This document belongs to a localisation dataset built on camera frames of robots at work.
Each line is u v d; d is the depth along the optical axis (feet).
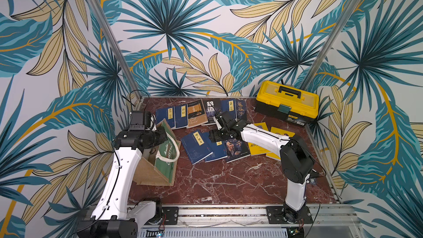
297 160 1.61
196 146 3.09
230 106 3.65
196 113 3.50
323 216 2.50
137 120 1.83
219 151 2.98
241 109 3.67
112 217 1.20
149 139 1.98
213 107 3.70
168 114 3.50
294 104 3.12
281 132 3.32
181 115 3.50
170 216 2.40
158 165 2.22
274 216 2.40
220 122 2.32
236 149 3.04
